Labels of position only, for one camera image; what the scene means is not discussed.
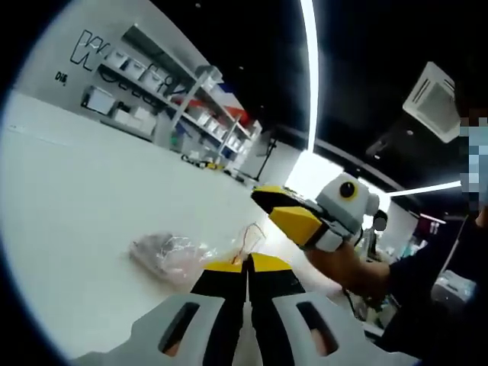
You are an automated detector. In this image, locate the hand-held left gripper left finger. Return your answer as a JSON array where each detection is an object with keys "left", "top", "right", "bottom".
[{"left": 72, "top": 258, "right": 251, "bottom": 366}]

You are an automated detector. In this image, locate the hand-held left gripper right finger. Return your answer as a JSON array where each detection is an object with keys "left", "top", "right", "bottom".
[{"left": 247, "top": 252, "right": 420, "bottom": 366}]

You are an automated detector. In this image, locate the clear resealable bag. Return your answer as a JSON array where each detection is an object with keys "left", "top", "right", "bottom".
[{"left": 127, "top": 223, "right": 268, "bottom": 287}]

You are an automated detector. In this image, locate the person's right hand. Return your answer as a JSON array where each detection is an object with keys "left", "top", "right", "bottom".
[{"left": 304, "top": 239, "right": 366, "bottom": 295}]

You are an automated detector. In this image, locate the black tripod stand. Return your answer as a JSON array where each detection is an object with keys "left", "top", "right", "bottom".
[{"left": 255, "top": 131, "right": 279, "bottom": 180}]

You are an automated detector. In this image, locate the small dark table clutter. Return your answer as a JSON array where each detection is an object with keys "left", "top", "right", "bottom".
[{"left": 181, "top": 152, "right": 226, "bottom": 171}]

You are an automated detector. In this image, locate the short ceiling light strip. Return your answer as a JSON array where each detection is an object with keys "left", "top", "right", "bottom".
[{"left": 388, "top": 181, "right": 462, "bottom": 197}]

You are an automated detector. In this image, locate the long ceiling light strip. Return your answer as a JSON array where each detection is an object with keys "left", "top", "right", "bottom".
[{"left": 299, "top": 0, "right": 319, "bottom": 152}]

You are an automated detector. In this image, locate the grey metal shelving unit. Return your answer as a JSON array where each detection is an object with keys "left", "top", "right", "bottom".
[{"left": 82, "top": 24, "right": 264, "bottom": 169}]

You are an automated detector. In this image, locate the ceiling air conditioner unit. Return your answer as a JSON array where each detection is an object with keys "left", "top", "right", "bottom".
[{"left": 402, "top": 60, "right": 461, "bottom": 144}]

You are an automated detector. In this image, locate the row of white storage bins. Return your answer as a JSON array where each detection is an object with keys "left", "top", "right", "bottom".
[{"left": 85, "top": 49, "right": 252, "bottom": 153}]

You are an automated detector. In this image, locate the white partition with letter print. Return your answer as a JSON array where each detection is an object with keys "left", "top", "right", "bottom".
[{"left": 14, "top": 0, "right": 199, "bottom": 127}]

